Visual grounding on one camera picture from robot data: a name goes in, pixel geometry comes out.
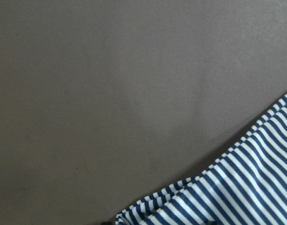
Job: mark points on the navy white striped polo shirt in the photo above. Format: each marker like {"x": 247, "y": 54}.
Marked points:
{"x": 246, "y": 185}

